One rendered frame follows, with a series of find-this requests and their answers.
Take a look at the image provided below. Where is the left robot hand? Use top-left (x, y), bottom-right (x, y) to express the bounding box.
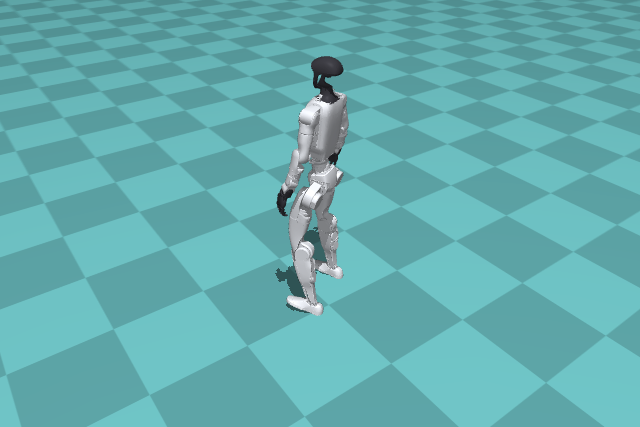
top-left (276, 188), bottom-right (293, 216)

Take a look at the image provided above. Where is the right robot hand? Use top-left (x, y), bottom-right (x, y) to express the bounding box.
top-left (328, 148), bottom-right (342, 165)

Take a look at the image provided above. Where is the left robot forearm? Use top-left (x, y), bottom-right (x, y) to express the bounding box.
top-left (281, 150), bottom-right (304, 195)

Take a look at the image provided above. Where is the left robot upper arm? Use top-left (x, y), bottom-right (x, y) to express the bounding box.
top-left (294, 105), bottom-right (320, 164)

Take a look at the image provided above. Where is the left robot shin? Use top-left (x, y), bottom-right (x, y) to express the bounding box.
top-left (291, 247), bottom-right (317, 306)

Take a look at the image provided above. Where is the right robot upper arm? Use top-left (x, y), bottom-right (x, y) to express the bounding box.
top-left (335, 92), bottom-right (349, 134)

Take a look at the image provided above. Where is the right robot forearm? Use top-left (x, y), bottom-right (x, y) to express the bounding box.
top-left (334, 130), bottom-right (347, 154)

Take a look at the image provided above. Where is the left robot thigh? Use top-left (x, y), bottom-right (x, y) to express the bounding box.
top-left (289, 182), bottom-right (323, 258)

